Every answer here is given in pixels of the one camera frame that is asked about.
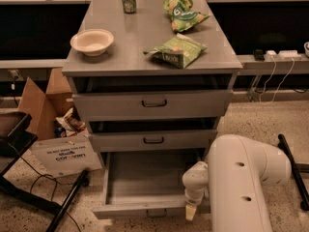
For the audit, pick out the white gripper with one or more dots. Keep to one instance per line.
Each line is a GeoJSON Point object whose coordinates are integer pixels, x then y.
{"type": "Point", "coordinates": [194, 196]}

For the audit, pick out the grey bottom drawer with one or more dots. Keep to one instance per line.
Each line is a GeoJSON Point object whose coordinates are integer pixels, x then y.
{"type": "Point", "coordinates": [145, 184]}

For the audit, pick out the grey drawer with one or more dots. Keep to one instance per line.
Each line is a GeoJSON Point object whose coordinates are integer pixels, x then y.
{"type": "Point", "coordinates": [152, 140]}
{"type": "Point", "coordinates": [145, 184]}
{"type": "Point", "coordinates": [151, 105]}

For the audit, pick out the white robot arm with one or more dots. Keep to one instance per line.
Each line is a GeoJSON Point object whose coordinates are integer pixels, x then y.
{"type": "Point", "coordinates": [232, 177]}

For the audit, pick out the grey top drawer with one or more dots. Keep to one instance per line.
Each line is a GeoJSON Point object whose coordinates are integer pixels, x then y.
{"type": "Point", "coordinates": [151, 105]}

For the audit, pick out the grey middle drawer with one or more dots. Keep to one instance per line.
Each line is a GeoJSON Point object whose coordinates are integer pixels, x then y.
{"type": "Point", "coordinates": [152, 140]}

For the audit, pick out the grey drawer cabinet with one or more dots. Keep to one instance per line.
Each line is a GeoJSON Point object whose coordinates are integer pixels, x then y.
{"type": "Point", "coordinates": [124, 67]}

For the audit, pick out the brown cardboard box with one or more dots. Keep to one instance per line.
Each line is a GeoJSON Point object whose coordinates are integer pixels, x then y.
{"type": "Point", "coordinates": [63, 146]}

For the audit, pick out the green snack bag front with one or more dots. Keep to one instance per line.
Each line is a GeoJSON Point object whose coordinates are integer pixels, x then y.
{"type": "Point", "coordinates": [180, 51]}

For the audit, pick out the black adapter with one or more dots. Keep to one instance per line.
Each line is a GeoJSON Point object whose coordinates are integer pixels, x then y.
{"type": "Point", "coordinates": [258, 55]}

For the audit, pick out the white power strip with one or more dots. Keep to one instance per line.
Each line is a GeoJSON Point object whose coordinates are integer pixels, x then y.
{"type": "Point", "coordinates": [284, 55]}

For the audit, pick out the white paper bowl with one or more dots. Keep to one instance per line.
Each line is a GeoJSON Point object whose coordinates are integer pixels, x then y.
{"type": "Point", "coordinates": [92, 42]}

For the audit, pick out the crumpled green chip bag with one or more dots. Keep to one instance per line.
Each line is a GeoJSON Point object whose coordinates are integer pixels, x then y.
{"type": "Point", "coordinates": [182, 16]}

